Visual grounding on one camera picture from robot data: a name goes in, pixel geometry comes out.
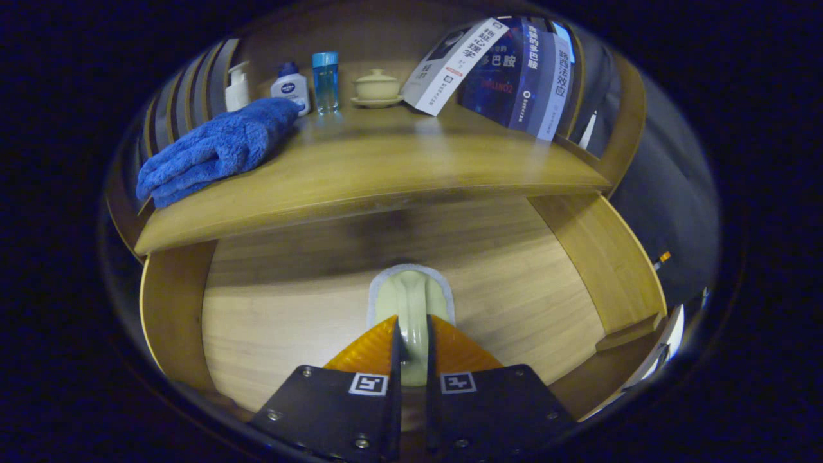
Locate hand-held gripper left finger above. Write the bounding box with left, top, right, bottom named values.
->
left=248, top=314, right=404, bottom=462

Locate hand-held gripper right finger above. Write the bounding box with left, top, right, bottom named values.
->
left=424, top=314, right=577, bottom=462

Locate wooden drawer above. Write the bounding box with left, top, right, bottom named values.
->
left=138, top=193, right=669, bottom=425

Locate wooden countertop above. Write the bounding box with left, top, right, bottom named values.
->
left=134, top=103, right=611, bottom=257

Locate wooden cabinet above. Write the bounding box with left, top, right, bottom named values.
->
left=106, top=6, right=647, bottom=258

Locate blue folded towel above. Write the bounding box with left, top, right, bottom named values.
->
left=135, top=96, right=302, bottom=210

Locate cream lidded tea cup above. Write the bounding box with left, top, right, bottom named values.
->
left=350, top=68, right=404, bottom=109

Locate clear blue bottle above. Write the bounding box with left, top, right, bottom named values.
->
left=312, top=51, right=340, bottom=115

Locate dark blue book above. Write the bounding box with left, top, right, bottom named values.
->
left=460, top=17, right=557, bottom=132

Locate white bottle with blue cap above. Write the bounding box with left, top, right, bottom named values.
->
left=270, top=61, right=312, bottom=118

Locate pale grey-blue book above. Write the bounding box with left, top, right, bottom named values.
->
left=530, top=23, right=576, bottom=142

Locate white book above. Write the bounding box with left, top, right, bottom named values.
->
left=402, top=17, right=512, bottom=117

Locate white pump bottle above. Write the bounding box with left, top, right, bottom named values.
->
left=224, top=61, right=253, bottom=113

